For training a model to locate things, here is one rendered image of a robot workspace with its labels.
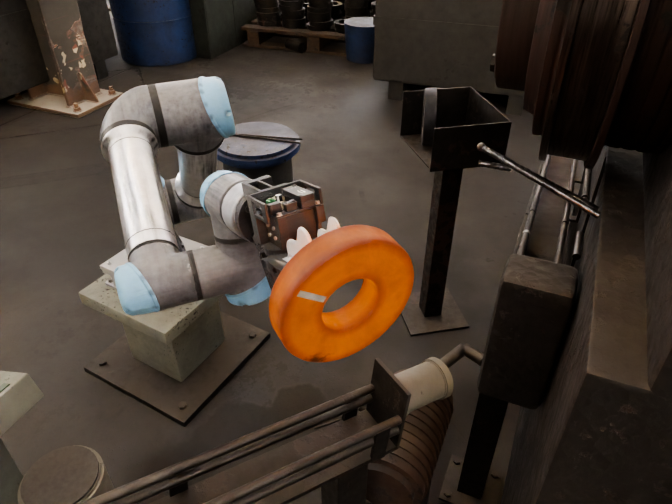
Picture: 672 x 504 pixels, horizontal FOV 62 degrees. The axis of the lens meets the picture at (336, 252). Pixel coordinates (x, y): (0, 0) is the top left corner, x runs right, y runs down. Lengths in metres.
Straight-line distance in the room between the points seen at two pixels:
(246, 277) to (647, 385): 0.52
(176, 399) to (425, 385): 1.02
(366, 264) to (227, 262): 0.31
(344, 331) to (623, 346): 0.28
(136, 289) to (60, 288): 1.43
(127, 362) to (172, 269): 1.04
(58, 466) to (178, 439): 0.67
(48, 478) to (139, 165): 0.50
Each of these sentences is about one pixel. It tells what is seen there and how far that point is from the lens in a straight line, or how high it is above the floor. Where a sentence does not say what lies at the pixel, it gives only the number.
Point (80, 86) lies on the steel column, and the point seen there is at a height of 0.12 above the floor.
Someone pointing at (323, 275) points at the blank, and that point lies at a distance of 0.52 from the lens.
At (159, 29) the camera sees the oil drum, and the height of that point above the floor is 0.25.
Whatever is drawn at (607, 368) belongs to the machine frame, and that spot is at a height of 0.87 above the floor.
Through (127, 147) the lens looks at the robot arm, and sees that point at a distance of 1.01.
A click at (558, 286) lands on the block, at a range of 0.81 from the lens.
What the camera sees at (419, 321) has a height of 0.01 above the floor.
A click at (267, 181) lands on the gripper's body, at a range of 0.70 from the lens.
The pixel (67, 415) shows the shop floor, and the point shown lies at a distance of 1.78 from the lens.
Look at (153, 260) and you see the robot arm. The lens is 0.82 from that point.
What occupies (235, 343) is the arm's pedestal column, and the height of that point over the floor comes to 0.02.
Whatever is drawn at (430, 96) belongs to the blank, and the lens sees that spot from 1.55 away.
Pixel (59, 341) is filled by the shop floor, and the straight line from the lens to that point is 2.01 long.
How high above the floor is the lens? 1.28
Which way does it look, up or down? 36 degrees down
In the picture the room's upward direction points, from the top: straight up
